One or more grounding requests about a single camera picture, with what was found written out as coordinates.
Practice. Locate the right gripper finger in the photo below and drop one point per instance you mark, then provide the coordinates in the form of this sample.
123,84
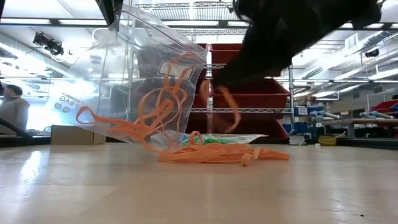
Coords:
261,56

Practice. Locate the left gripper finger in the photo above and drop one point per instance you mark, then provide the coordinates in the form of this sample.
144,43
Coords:
110,11

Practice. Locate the clear plastic zip bag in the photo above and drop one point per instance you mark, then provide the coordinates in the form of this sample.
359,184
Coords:
124,62
248,137

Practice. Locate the green rubber band bunch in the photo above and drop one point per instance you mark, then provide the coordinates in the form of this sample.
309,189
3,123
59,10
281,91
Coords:
217,140

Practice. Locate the orange rubber band bunch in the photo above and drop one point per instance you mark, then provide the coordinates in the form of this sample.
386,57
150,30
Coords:
136,130
211,154

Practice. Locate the red plastic bin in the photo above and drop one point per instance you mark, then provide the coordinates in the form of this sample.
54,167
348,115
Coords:
197,126
203,73
264,96
227,53
199,102
264,127

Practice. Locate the white ceiling air vent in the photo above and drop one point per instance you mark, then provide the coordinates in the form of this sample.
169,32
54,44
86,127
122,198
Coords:
351,40

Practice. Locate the blue labelled box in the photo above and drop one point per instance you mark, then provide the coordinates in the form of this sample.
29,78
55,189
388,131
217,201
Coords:
300,111

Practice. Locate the black ceiling spotlight cluster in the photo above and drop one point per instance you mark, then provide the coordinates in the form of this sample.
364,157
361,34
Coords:
49,46

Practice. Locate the black ceiling device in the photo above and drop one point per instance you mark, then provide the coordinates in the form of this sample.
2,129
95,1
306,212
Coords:
372,53

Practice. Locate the blue storage bin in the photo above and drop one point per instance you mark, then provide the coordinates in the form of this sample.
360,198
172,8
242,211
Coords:
297,128

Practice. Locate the pale blue padded tube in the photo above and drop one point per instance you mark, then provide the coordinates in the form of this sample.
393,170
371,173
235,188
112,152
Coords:
326,115
376,114

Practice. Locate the wooden workbench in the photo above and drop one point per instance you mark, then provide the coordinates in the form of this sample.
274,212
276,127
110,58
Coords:
357,121

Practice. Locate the red storage bin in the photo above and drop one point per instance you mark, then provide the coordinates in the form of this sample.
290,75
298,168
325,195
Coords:
385,106

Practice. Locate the small cardboard box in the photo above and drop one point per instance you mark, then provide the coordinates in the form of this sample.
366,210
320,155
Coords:
62,135

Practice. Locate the person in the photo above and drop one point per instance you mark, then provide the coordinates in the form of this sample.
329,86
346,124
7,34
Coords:
14,109

